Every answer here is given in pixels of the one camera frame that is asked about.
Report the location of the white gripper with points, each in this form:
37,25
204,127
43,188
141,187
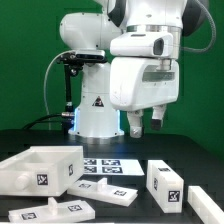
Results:
140,83

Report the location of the white cabinet door panel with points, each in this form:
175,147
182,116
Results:
103,192

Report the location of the white cabinet box body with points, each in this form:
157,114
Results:
41,171

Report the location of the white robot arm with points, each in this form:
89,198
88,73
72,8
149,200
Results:
95,118

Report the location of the white cabinet block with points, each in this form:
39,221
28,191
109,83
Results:
165,185

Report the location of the white marker sheet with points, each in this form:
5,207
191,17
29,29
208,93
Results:
97,166

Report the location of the white bar piece right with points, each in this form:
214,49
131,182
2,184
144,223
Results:
207,210

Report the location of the white door panel front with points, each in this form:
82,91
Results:
54,212

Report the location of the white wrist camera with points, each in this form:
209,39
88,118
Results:
150,44

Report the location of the black camera on stand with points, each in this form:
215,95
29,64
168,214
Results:
73,62

